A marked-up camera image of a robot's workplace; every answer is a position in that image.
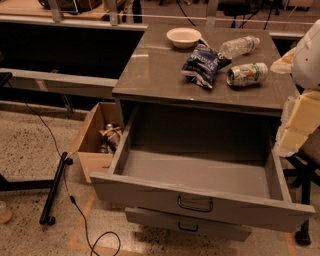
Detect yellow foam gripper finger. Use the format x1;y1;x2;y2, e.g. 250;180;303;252
274;90;320;157
270;48;295;74

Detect blue chip bag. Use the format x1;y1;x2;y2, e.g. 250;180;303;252
181;43;232;89

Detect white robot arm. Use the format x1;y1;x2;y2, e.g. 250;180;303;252
270;20;320;157

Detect open grey top drawer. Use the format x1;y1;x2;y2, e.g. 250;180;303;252
90;104;315;232

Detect grey metal drawer cabinet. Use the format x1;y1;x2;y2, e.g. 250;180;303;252
112;24;298;157

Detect grey lower drawer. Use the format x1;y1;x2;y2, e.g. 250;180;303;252
125;207;252;242

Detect crushed green soda can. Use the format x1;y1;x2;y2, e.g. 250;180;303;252
226;63;268;87

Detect clear plastic water bottle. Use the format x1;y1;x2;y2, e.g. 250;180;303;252
219;35;260;59

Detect black chair base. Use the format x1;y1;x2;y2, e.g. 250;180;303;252
283;152;320;246

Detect white paper bowl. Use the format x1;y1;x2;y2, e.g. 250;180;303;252
166;28;202;49

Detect cans inside cardboard box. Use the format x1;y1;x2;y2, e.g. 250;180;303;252
99;123;122;152

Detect brown cardboard box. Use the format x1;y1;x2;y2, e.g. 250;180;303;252
68;102;120;183

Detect black stand leg with casters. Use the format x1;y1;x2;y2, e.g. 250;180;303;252
39;152;73;225

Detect grey metal bench rail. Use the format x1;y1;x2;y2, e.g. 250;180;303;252
1;68;117;99

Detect black cable on floor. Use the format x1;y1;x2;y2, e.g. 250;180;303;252
6;79;122;256

